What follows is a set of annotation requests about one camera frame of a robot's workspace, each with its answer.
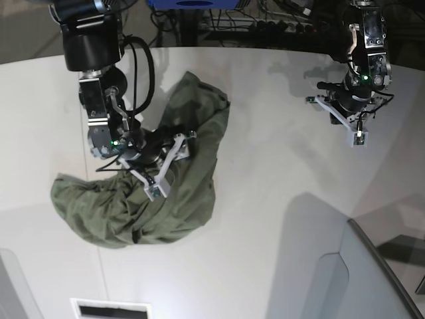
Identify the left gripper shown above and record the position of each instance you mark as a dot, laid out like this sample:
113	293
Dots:
351	104

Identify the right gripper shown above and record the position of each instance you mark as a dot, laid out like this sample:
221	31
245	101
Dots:
150	163

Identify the green t-shirt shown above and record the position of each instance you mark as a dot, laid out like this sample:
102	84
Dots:
115	212

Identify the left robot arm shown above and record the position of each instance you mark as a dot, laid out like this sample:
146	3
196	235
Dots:
365	55

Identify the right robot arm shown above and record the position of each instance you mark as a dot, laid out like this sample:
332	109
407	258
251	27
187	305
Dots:
93	42

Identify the black power strip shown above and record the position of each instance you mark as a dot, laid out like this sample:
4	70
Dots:
252	26

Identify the blue box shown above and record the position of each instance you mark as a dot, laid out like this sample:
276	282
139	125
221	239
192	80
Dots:
193	4

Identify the grey chair backrest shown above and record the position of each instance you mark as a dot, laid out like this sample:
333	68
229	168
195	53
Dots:
374	289

